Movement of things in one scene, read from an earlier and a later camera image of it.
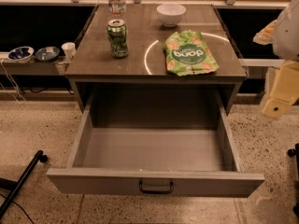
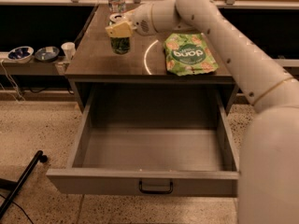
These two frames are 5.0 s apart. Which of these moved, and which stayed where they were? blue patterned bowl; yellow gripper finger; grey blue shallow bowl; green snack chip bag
Moved: yellow gripper finger
Stayed: grey blue shallow bowl; green snack chip bag; blue patterned bowl
